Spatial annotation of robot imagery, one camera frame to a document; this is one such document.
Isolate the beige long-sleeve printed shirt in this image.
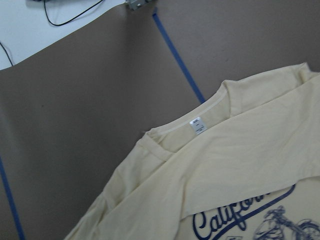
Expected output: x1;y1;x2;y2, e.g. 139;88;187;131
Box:
66;63;320;240

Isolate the grey aluminium frame post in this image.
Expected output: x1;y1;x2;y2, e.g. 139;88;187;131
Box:
125;0;151;11

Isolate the black cable on table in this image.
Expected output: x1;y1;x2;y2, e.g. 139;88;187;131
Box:
42;0;104;27

